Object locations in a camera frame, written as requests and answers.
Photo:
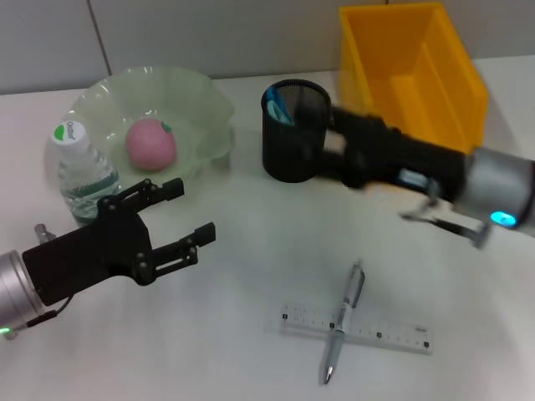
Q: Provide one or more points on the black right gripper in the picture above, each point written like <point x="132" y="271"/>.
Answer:
<point x="405" y="163"/>

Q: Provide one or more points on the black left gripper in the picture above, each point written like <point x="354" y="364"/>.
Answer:
<point x="88" y="259"/>

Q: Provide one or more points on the blue scissors with cover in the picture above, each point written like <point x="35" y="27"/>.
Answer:
<point x="278" y="106"/>

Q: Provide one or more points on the pink toy peach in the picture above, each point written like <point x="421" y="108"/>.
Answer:
<point x="148" y="146"/>

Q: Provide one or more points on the clear green-label water bottle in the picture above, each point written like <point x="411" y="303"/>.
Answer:
<point x="83" y="175"/>

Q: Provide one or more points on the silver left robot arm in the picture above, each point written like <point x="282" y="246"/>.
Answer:
<point x="14" y="288"/>

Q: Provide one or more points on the black mesh pen holder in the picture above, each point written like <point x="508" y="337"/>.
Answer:
<point x="280" y="154"/>

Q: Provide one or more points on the green wavy glass fruit plate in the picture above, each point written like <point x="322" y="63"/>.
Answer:
<point x="188" y="117"/>

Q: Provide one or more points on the silver ballpoint pen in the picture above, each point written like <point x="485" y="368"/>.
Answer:
<point x="336" y="346"/>

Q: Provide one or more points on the transparent plastic ruler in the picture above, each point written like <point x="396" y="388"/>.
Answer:
<point x="393" y="334"/>

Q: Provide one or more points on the yellow plastic bin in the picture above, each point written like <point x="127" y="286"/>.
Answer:
<point x="418" y="75"/>

